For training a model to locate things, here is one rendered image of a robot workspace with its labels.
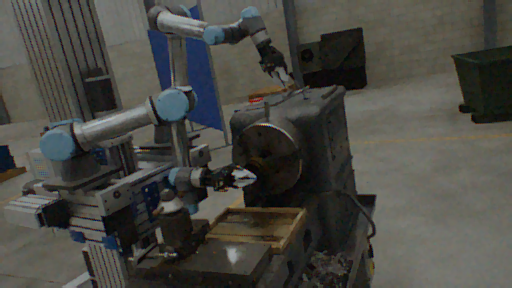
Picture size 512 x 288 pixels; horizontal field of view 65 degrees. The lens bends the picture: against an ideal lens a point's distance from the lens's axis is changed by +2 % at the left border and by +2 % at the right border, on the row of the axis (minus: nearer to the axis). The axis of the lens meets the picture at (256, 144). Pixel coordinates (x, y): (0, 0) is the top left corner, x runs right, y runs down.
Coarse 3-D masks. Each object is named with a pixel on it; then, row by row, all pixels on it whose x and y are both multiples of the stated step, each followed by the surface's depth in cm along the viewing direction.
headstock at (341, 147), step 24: (312, 96) 195; (336, 96) 195; (240, 120) 183; (288, 120) 172; (312, 120) 168; (336, 120) 194; (312, 144) 171; (336, 144) 191; (312, 168) 174; (336, 168) 192
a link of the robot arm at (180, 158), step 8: (168, 88) 157; (176, 88) 157; (184, 120) 163; (168, 128) 164; (176, 128) 162; (184, 128) 164; (176, 136) 163; (184, 136) 164; (176, 144) 163; (184, 144) 164; (176, 152) 164; (184, 152) 165; (176, 160) 166; (184, 160) 165
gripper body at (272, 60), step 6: (264, 42) 164; (270, 42) 166; (258, 48) 164; (264, 48) 165; (270, 48) 167; (264, 54) 164; (270, 54) 165; (276, 54) 166; (264, 60) 165; (270, 60) 163; (276, 60) 164; (270, 66) 165; (276, 66) 164
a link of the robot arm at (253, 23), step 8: (248, 8) 162; (256, 8) 164; (248, 16) 162; (256, 16) 163; (240, 24) 166; (248, 24) 164; (256, 24) 163; (264, 24) 165; (248, 32) 167; (256, 32) 163
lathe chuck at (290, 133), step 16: (256, 128) 162; (272, 128) 159; (288, 128) 162; (256, 144) 164; (272, 144) 161; (288, 144) 158; (304, 144) 164; (240, 160) 169; (304, 160) 163; (272, 176) 165; (288, 176) 162; (272, 192) 168
